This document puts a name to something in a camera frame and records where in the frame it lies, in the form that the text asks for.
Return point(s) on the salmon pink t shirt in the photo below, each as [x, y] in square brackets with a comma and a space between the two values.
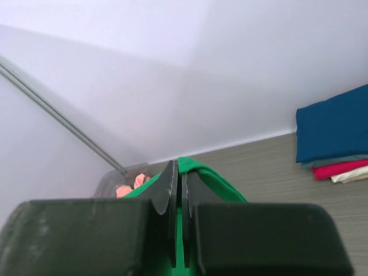
[123, 190]

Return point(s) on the folded blue t shirt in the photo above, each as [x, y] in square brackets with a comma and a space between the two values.
[333, 128]

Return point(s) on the folded cream t shirt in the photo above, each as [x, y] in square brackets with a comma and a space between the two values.
[353, 175]

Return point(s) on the folded red t shirt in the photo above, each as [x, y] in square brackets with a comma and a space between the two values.
[324, 172]

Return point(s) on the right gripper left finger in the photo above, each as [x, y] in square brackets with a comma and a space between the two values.
[98, 236]

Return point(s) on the left corner aluminium post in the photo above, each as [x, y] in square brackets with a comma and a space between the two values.
[21, 84]

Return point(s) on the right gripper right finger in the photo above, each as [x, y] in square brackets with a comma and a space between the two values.
[223, 238]

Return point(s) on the green t shirt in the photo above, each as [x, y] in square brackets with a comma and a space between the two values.
[217, 184]

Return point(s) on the clear plastic bin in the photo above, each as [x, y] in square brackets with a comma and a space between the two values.
[112, 180]

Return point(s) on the folded grey t shirt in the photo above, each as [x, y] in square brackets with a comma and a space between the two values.
[325, 162]

